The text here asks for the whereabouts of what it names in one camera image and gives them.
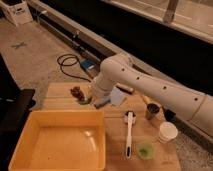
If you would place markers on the white storage crate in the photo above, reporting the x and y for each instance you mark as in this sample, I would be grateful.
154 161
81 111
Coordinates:
18 13

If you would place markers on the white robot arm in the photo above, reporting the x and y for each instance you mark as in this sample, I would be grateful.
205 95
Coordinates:
191 105

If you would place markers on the wooden brush block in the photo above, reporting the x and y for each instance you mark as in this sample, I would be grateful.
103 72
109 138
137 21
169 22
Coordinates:
126 89

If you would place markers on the white paper cup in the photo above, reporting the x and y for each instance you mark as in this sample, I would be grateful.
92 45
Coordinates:
167 132

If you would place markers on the blue sponge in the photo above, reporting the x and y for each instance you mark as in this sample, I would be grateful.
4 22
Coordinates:
100 103

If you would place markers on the pale blue cloth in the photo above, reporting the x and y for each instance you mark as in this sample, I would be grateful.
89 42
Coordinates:
117 97

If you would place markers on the metal cup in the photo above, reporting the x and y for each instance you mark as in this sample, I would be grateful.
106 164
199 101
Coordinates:
151 110

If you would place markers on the wooden cutting board table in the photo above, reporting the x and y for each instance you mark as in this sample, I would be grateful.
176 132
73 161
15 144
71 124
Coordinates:
165 156

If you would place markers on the yellow plastic bin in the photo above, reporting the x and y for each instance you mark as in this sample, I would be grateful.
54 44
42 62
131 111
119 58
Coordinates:
61 140

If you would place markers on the dark grape bunch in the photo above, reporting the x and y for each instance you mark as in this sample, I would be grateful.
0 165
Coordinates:
77 93

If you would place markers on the green pepper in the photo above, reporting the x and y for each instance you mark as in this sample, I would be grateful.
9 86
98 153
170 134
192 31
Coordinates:
85 101

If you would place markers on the white dish brush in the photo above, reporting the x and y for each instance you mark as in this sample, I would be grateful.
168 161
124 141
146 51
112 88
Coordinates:
129 119

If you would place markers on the blue power box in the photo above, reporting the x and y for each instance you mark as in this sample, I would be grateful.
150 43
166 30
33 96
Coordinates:
89 67

